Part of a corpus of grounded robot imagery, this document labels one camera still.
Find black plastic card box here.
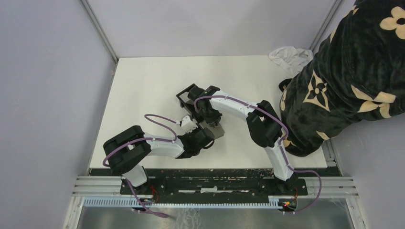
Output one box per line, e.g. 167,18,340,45
176,83,206,124

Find grey leather card holder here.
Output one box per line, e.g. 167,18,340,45
201,122,225,139

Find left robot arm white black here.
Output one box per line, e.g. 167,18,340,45
103,125,214,194

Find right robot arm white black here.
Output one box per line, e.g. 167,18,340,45
182,84,298,195

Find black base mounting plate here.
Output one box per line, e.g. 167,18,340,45
89,168,341,205

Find white crumpled cloth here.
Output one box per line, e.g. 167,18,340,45
268,46,314,77

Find black floral plush blanket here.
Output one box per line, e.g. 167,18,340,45
279,0,405,157

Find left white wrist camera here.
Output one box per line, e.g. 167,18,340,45
176,114,198,133

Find grey slotted cable duct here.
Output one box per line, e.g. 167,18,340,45
83,197,282,209

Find aluminium frame rail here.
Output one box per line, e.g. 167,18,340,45
73,139,360,199

